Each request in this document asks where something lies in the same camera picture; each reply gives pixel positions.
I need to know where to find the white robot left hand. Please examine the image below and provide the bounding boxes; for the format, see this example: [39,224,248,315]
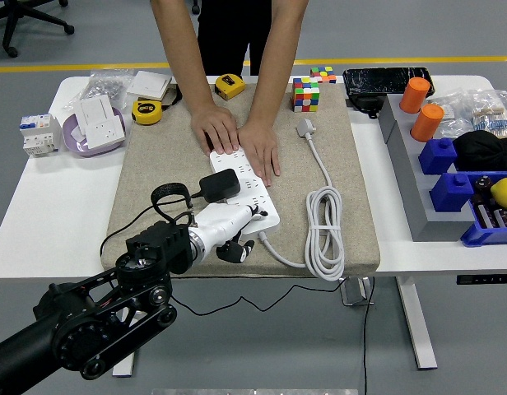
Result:
[191,202,270,265]

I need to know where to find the person's left hand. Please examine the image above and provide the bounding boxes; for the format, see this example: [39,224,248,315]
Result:
[236,121,281,188]

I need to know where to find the person's right hand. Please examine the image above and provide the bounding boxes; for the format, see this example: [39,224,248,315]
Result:
[190,102,241,156]

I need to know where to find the black plug adapter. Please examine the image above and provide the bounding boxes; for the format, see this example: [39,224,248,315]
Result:
[198,167,242,203]

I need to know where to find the white power strip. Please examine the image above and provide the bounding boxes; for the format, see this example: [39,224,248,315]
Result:
[207,148,281,242]

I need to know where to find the thin black plug cord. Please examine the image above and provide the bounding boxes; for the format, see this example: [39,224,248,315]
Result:
[99,191,376,395]

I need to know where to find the beige fabric mat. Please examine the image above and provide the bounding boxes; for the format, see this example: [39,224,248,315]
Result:
[103,81,382,281]

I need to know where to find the large colourful puzzle cube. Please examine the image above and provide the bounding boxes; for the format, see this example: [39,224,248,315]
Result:
[292,77,322,113]

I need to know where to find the person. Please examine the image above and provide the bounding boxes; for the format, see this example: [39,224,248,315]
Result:
[197,0,275,77]

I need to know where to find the small colourful puzzle cube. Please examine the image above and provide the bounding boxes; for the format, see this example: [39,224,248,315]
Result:
[309,65,337,85]

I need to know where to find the black power brick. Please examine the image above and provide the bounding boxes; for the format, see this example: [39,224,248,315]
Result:
[346,94,384,120]

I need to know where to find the clear bag of screws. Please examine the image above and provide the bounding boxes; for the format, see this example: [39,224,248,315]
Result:
[74,69,135,110]

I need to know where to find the purple bowl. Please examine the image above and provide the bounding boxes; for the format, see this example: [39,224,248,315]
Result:
[63,107,129,158]

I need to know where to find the black cracked tray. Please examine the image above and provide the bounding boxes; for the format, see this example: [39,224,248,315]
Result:
[342,67,436,100]

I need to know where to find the grey stepped block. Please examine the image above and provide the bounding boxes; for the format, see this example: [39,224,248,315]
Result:
[379,93,477,243]

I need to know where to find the orange cylinder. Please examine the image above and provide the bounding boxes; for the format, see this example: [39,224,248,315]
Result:
[409,103,445,143]
[398,77,432,114]

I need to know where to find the white circuit breaker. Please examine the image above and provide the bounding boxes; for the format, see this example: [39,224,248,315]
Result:
[18,114,63,157]

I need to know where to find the white table leg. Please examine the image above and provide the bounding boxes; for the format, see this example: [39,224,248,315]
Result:
[395,276,439,370]
[112,347,136,378]

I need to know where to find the blue block with knob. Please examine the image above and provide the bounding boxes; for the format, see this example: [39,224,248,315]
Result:
[428,171,475,214]
[417,137,459,176]

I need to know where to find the clear plastic bag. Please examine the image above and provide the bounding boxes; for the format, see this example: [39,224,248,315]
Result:
[428,92,472,139]

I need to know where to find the black office chair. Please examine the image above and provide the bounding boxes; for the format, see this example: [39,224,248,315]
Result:
[0,0,77,58]

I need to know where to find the black cloth bundle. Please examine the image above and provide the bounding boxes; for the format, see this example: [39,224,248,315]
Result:
[451,130,507,173]

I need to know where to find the clear bag of resistors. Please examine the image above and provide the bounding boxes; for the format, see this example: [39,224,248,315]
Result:
[469,88,507,139]

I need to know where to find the blue plastic bin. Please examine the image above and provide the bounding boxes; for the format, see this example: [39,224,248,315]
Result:
[459,170,507,248]

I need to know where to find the yellow lemon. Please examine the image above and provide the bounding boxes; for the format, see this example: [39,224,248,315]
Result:
[490,177,507,207]

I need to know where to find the black desk control panel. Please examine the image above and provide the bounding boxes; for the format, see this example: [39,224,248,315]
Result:
[456,274,507,286]

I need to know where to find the white cable with plug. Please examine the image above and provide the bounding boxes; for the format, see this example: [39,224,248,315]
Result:
[259,118,347,283]

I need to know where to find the yellow tape measure with strap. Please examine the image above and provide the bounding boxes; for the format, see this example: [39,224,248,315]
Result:
[131,80,185,126]

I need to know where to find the white flat switch box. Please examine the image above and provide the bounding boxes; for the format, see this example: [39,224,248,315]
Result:
[125,70,173,100]

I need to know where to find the white wall socket panel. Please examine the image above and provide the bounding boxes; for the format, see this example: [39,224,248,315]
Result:
[78,114,127,151]

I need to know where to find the white wall switch panel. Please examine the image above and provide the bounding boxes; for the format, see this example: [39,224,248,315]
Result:
[74,95,117,124]

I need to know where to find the silver metal bracket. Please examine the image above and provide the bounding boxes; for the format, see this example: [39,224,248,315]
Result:
[338,276,376,308]

